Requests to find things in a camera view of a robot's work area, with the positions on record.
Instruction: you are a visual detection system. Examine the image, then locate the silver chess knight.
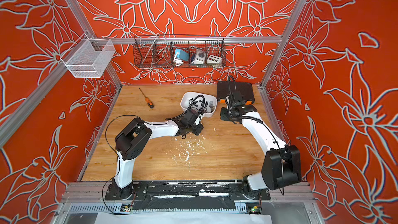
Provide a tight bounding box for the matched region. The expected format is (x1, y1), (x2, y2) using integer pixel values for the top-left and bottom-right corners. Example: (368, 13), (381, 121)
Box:
(209, 102), (215, 111)

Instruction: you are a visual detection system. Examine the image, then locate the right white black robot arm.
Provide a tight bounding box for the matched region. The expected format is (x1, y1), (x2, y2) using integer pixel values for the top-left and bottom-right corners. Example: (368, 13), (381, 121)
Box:
(220, 91), (302, 194)

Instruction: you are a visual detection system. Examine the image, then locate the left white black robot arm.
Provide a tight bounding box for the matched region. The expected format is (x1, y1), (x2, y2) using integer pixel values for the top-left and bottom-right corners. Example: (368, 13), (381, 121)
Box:
(106, 109), (204, 200)

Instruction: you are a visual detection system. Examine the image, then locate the white rectangular storage box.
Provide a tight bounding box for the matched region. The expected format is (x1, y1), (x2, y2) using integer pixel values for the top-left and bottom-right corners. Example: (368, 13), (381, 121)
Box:
(180, 91), (217, 118)

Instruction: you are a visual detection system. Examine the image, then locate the black orange tool case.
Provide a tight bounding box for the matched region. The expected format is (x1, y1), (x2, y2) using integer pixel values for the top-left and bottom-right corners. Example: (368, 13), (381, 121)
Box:
(216, 81), (255, 105)

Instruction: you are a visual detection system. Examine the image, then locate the white dotted cube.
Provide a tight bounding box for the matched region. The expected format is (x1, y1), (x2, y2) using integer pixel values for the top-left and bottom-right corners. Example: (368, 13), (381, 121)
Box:
(207, 55), (222, 66)

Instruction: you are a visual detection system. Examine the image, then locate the white round-button device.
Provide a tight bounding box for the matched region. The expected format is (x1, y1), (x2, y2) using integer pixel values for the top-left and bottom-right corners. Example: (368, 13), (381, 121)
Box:
(191, 49), (207, 65)

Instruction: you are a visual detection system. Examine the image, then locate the teal white device in basket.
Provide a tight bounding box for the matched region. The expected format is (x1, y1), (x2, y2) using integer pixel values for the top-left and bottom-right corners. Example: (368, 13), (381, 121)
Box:
(173, 49), (190, 66)

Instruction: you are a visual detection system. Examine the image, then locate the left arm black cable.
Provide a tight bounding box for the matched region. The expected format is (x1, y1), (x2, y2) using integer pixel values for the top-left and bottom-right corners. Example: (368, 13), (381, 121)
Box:
(174, 94), (206, 120)

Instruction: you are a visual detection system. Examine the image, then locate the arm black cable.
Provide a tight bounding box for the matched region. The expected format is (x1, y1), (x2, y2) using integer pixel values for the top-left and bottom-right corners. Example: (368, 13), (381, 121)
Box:
(174, 94), (206, 120)
(226, 75), (237, 113)

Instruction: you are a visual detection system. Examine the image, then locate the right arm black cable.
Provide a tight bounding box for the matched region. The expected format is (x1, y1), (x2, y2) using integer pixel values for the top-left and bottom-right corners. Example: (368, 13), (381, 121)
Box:
(226, 75), (237, 113)

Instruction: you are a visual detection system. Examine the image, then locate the orange handled screwdriver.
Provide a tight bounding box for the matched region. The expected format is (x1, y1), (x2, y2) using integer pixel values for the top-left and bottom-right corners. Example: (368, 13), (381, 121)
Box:
(139, 88), (154, 109)

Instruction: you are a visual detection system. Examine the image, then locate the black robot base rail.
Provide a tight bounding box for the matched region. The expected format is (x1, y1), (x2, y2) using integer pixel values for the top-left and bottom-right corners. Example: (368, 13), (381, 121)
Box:
(102, 180), (271, 214)

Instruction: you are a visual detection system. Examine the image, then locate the black wire wall basket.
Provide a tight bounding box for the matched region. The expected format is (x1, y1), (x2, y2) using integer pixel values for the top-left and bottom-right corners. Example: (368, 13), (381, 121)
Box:
(133, 35), (227, 68)

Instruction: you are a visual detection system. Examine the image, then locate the clear plastic wall bin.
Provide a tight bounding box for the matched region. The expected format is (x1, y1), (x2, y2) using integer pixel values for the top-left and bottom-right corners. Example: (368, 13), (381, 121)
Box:
(62, 39), (116, 78)

